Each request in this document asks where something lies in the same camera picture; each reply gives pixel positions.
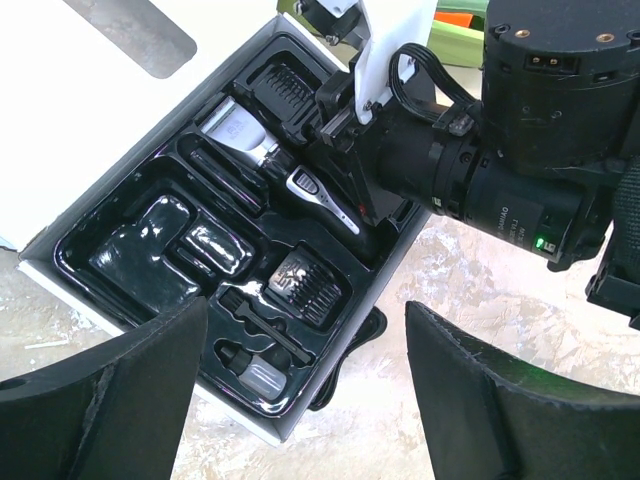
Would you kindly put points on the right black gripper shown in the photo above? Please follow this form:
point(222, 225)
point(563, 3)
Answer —
point(421, 146)

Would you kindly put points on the comb guard in tray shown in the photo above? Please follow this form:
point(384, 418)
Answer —
point(305, 288)
point(284, 94)

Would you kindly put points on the orange razor package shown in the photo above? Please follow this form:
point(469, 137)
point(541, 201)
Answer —
point(463, 20)

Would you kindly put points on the green plastic basket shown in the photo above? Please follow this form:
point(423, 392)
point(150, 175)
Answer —
point(457, 45)

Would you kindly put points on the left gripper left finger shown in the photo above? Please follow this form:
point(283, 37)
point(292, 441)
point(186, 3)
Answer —
point(114, 411)

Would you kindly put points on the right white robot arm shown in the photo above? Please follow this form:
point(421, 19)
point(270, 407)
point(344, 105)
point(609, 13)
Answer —
point(517, 118)

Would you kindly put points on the clear oil bottle in tray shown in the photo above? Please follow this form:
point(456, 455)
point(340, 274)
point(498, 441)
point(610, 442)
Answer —
point(256, 374)

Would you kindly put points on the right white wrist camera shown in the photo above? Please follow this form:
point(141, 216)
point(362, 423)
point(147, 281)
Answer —
point(376, 29)

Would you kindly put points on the black silver hair clipper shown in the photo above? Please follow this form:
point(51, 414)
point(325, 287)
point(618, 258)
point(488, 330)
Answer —
point(240, 133)

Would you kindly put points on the black cleaning brush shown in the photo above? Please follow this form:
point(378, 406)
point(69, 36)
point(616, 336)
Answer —
point(234, 302)

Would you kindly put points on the white clipper kit box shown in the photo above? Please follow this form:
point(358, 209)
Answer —
point(120, 206)

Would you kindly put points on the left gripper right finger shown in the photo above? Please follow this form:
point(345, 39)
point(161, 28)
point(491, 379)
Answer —
point(487, 414)

